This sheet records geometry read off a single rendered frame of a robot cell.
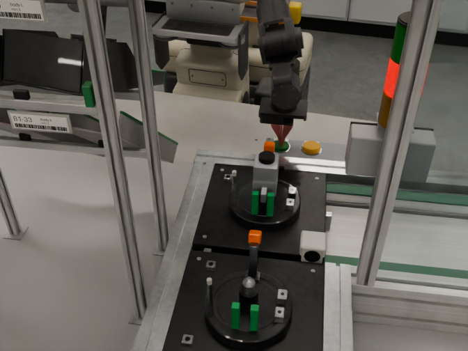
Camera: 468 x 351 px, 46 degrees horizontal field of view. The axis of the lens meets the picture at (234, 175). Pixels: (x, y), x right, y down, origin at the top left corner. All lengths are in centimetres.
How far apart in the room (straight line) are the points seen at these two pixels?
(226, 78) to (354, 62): 211
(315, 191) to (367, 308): 26
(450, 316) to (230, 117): 80
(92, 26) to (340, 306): 58
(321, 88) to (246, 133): 199
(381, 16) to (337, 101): 94
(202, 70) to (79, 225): 72
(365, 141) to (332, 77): 275
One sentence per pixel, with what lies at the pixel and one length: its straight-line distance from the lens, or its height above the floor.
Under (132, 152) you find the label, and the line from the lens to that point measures 100.
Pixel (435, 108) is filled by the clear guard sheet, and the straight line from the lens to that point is 78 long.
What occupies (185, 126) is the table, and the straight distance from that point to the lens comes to 151.
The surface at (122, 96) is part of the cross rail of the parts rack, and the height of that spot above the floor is 122.
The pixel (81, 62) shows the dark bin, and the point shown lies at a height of 135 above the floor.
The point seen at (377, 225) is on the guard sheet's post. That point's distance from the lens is 89.
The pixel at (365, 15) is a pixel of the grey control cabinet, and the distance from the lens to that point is 406.
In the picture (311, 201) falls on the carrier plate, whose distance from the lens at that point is 110.
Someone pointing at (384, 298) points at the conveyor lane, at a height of 93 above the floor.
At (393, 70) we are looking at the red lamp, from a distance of 76.
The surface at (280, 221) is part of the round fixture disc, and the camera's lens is 103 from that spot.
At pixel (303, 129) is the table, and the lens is 150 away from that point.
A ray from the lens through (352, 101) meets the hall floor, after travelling 334.
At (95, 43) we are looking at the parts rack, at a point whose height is 140.
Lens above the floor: 170
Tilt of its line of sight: 39 degrees down
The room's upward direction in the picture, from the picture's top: straight up
